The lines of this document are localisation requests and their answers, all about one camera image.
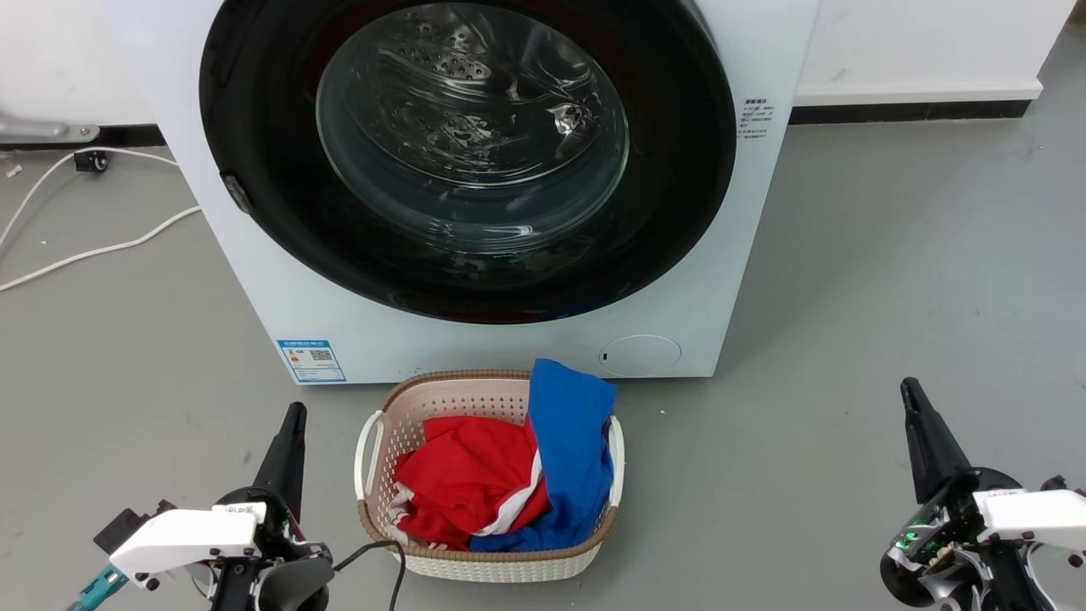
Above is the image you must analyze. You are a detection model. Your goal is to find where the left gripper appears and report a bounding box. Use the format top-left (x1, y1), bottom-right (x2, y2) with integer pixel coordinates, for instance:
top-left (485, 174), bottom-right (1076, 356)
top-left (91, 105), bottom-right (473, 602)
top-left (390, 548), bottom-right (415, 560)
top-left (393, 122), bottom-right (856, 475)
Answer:
top-left (212, 403), bottom-right (333, 611)

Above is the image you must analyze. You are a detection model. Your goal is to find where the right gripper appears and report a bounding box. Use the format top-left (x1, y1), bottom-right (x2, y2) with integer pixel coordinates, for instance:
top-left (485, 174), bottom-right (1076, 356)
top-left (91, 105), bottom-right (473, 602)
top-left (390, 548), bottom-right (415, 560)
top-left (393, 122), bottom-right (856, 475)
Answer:
top-left (880, 378), bottom-right (1023, 610)

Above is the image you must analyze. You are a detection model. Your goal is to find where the black round glass washer door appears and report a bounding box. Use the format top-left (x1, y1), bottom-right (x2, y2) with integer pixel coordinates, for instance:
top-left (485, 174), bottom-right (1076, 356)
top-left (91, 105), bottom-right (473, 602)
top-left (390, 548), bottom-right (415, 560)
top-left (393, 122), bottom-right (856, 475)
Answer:
top-left (199, 0), bottom-right (737, 325)

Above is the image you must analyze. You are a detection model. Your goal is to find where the white front-load washing machine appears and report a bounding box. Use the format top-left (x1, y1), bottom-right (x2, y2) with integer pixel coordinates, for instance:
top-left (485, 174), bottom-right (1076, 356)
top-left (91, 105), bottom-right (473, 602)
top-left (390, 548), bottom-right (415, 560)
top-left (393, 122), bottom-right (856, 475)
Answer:
top-left (102, 0), bottom-right (822, 385)

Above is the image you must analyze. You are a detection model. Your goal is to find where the metal door hinge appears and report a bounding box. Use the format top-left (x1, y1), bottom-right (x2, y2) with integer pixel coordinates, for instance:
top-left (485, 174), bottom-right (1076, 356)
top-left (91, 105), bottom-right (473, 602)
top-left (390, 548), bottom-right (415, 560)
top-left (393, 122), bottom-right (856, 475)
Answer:
top-left (221, 173), bottom-right (255, 216)

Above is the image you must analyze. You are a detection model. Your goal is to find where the blue energy label sticker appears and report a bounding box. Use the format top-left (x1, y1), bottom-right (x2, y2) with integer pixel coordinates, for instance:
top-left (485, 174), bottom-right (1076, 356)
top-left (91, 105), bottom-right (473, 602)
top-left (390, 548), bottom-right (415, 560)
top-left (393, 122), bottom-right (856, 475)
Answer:
top-left (277, 339), bottom-right (347, 384)

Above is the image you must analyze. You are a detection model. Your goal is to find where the beige woven plastic laundry basket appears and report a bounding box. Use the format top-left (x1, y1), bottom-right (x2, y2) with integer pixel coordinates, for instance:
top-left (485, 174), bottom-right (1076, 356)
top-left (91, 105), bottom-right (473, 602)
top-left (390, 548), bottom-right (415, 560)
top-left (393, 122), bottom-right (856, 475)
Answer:
top-left (354, 368), bottom-right (626, 584)

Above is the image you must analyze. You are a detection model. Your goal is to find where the red garment with white stripe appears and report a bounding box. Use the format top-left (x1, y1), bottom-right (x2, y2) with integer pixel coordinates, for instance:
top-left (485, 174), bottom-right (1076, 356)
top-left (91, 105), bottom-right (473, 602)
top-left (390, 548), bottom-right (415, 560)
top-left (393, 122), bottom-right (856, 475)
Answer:
top-left (392, 415), bottom-right (552, 550)

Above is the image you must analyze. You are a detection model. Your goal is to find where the blue garment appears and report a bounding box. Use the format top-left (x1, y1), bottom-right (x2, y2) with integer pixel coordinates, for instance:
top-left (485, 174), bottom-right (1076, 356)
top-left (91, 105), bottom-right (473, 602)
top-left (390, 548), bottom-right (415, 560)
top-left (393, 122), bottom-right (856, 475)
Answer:
top-left (469, 358), bottom-right (618, 553)

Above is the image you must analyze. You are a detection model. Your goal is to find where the round white filter cover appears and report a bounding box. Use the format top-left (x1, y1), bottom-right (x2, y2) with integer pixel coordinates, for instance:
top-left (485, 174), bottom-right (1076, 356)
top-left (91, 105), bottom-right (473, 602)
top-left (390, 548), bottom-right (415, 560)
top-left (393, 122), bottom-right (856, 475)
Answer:
top-left (599, 334), bottom-right (682, 378)

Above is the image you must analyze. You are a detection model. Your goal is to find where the grey metal bar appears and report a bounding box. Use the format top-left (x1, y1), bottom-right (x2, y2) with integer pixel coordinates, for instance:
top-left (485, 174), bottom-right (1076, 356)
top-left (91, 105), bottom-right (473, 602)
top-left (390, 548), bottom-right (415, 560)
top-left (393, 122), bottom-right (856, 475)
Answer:
top-left (0, 117), bottom-right (100, 145)

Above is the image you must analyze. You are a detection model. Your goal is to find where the white floor cable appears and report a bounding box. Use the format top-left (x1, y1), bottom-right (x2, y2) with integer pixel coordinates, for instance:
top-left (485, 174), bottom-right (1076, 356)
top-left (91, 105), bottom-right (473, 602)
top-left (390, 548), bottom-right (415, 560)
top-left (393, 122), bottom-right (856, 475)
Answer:
top-left (0, 147), bottom-right (181, 249)
top-left (0, 205), bottom-right (202, 293)

